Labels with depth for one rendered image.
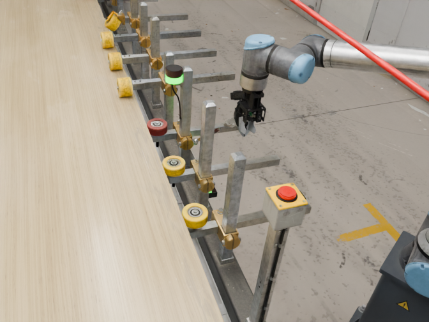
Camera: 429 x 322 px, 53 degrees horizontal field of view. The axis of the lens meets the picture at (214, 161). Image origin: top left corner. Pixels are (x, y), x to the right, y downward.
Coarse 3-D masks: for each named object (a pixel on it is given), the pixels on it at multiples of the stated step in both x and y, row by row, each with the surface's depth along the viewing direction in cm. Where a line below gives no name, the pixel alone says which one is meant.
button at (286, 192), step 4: (280, 188) 94; (284, 188) 94; (288, 188) 94; (292, 188) 94; (280, 192) 93; (284, 192) 93; (288, 192) 93; (292, 192) 93; (280, 196) 93; (284, 196) 92; (288, 196) 92; (292, 196) 92
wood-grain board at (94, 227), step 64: (0, 0) 263; (64, 0) 271; (0, 64) 199; (64, 64) 203; (0, 128) 160; (64, 128) 163; (128, 128) 166; (0, 192) 134; (64, 192) 136; (128, 192) 138; (0, 256) 115; (64, 256) 116; (128, 256) 118; (192, 256) 119; (0, 320) 101; (64, 320) 102; (128, 320) 103; (192, 320) 104
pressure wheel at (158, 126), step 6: (150, 120) 170; (156, 120) 171; (162, 120) 171; (150, 126) 166; (156, 126) 167; (162, 126) 167; (150, 132) 167; (156, 132) 166; (162, 132) 167; (156, 144) 174
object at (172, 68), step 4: (168, 68) 151; (172, 68) 151; (176, 68) 152; (180, 68) 152; (172, 84) 155; (180, 84) 158; (172, 88) 156; (180, 104) 162; (180, 108) 162; (180, 112) 164; (180, 116) 165
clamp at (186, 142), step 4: (176, 124) 176; (172, 128) 179; (176, 128) 173; (180, 136) 169; (184, 136) 169; (188, 136) 170; (176, 140) 175; (180, 140) 169; (184, 140) 168; (188, 140) 168; (180, 144) 169; (184, 144) 169; (188, 144) 169; (192, 144) 170; (184, 148) 170; (188, 148) 170
